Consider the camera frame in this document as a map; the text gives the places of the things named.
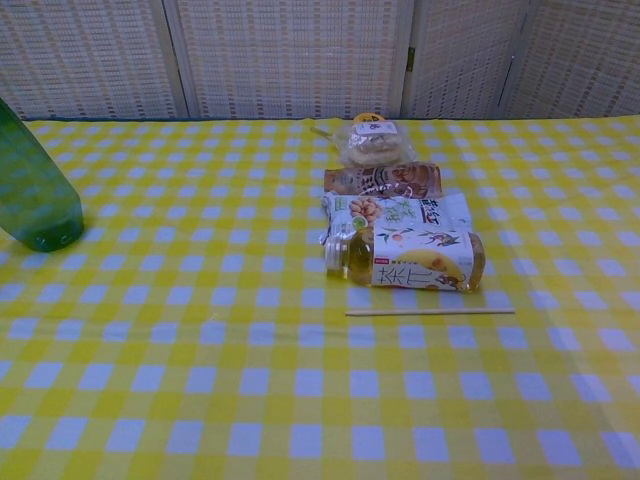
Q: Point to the green plastic bottle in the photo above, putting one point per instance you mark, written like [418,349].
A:
[35,190]

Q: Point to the tea bottle with white label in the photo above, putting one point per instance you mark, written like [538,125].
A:
[415,265]

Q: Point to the brown snack packet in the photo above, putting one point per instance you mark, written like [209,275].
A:
[380,180]

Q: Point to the white peanut snack bag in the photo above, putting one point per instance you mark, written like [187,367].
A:
[400,210]

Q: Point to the short wooden stick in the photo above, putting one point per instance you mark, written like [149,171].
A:
[322,133]

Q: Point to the clear bag of rice cakes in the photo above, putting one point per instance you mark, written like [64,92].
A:
[372,145]

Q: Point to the orange round snack package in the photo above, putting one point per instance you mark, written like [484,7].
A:
[369,119]

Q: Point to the long thin wooden stick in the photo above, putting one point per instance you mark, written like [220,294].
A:
[430,312]

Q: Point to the yellow white checked tablecloth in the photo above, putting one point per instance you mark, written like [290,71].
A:
[250,375]

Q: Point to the woven folding screen panel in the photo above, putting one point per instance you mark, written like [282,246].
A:
[290,55]
[580,55]
[465,55]
[85,55]

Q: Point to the brass screen hinge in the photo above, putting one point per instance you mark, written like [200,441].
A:
[411,58]

